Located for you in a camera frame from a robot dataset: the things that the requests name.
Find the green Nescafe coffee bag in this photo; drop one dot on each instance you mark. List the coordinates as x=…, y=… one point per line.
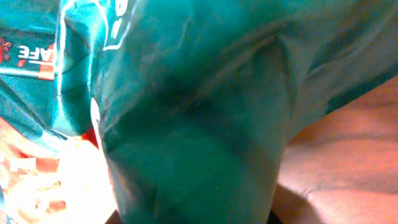
x=192, y=101

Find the red spaghetti pasta packet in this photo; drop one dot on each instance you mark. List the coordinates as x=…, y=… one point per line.
x=39, y=187

